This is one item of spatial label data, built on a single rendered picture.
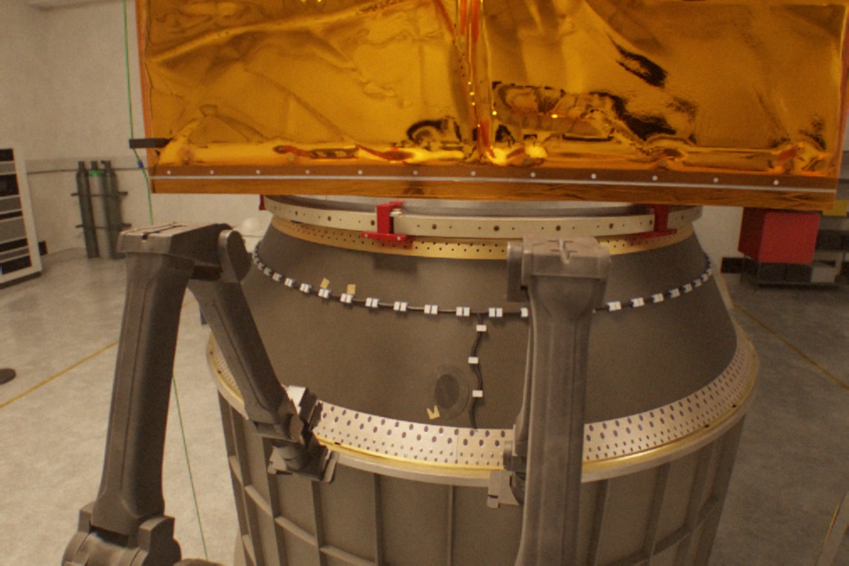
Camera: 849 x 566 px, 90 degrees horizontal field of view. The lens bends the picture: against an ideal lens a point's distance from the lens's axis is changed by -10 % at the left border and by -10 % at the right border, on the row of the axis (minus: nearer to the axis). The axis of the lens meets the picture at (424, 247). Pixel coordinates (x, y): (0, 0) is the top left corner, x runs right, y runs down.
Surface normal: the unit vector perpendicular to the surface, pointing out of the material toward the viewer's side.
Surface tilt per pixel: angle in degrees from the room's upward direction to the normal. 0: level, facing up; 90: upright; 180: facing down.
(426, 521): 90
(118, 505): 67
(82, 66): 90
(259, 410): 112
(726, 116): 91
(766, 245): 90
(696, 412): 43
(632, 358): 62
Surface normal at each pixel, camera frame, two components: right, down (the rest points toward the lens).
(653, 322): 0.37, -0.27
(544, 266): -0.18, -0.18
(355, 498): -0.38, 0.21
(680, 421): 0.29, -0.57
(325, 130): -0.14, 0.22
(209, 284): -0.18, 0.57
